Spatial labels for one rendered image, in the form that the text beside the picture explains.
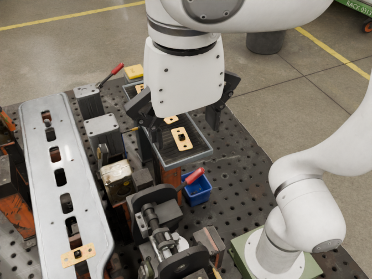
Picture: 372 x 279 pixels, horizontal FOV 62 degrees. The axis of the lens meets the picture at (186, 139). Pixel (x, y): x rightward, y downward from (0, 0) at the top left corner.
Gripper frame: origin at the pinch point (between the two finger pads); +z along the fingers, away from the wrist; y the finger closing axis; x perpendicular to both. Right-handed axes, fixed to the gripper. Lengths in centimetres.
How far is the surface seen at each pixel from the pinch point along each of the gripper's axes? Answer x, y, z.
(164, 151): -20.8, -3.6, 28.7
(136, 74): -57, -8, 29
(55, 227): -21, 29, 45
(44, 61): -283, 29, 145
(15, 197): -40, 40, 50
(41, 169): -44, 30, 45
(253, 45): -207, -174, 136
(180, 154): -18.4, -7.2, 28.7
